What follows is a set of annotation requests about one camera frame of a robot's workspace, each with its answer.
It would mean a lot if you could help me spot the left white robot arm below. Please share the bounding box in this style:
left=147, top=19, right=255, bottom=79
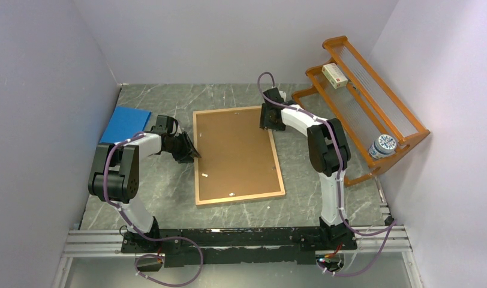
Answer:
left=88, top=115, right=200, bottom=252

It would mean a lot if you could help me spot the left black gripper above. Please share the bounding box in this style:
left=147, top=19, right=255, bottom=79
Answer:
left=166, top=131, right=201, bottom=164

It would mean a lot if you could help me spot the aluminium rail frame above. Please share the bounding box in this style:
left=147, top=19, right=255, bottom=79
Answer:
left=53, top=226, right=423, bottom=287

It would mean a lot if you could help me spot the orange wooden shelf rack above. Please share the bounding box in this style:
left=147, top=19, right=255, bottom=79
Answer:
left=292, top=36, right=430, bottom=187

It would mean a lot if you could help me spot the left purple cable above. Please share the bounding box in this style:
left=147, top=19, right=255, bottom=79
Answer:
left=102, top=131, right=205, bottom=287

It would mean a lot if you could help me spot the blue paper sheet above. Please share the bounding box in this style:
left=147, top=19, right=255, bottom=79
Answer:
left=99, top=106, right=152, bottom=143

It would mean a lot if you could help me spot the white red small box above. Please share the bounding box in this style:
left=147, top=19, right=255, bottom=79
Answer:
left=321, top=63, right=348, bottom=89

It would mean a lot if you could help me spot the blue white ceramic jar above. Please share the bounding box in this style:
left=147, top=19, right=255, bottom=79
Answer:
left=368, top=134, right=398, bottom=160

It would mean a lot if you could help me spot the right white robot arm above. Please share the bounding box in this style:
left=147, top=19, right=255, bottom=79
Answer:
left=260, top=87, right=354, bottom=249

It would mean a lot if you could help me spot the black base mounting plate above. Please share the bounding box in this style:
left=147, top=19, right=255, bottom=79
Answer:
left=121, top=226, right=357, bottom=268

